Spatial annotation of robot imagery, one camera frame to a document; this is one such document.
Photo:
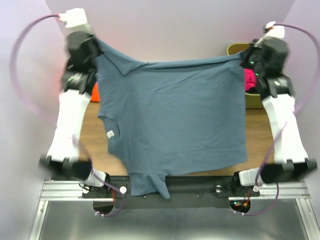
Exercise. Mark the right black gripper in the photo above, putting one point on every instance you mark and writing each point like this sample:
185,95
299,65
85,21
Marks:
256,45

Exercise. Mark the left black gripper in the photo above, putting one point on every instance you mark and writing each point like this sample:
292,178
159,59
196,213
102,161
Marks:
95,40

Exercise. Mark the blue-grey t-shirt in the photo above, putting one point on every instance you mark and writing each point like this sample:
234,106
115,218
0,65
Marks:
171,118

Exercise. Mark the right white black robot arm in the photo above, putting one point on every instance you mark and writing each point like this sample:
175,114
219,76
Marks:
286,159

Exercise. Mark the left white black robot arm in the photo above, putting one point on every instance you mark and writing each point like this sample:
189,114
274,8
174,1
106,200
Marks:
66,157

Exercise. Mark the folded orange t-shirt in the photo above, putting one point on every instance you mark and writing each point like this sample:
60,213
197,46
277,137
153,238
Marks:
95,97

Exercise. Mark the crumpled pink t-shirt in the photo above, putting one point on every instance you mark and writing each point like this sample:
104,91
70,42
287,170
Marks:
249,79

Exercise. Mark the crumpled black t-shirt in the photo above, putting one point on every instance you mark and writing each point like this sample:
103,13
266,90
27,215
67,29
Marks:
252,91

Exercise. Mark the olive green plastic bin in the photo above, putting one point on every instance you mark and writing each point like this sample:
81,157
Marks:
252,101

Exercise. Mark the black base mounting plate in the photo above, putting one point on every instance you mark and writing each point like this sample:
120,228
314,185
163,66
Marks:
187,192

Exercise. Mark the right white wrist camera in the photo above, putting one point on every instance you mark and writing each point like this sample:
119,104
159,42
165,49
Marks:
271,30

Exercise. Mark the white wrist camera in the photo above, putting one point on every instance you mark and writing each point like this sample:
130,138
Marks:
73,17
271,30

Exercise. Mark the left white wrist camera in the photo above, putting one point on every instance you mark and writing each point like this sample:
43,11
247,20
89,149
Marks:
73,17

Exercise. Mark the aluminium extrusion rail frame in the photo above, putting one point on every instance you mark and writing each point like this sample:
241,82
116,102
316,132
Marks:
68,210

